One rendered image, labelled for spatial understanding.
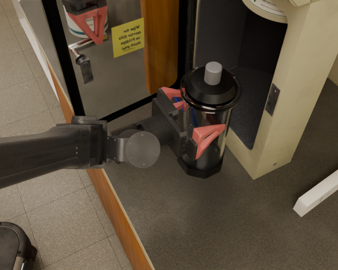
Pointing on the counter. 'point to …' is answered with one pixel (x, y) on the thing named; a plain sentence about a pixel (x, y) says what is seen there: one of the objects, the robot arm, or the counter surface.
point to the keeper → (272, 99)
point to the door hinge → (190, 34)
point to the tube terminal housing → (294, 82)
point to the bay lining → (237, 36)
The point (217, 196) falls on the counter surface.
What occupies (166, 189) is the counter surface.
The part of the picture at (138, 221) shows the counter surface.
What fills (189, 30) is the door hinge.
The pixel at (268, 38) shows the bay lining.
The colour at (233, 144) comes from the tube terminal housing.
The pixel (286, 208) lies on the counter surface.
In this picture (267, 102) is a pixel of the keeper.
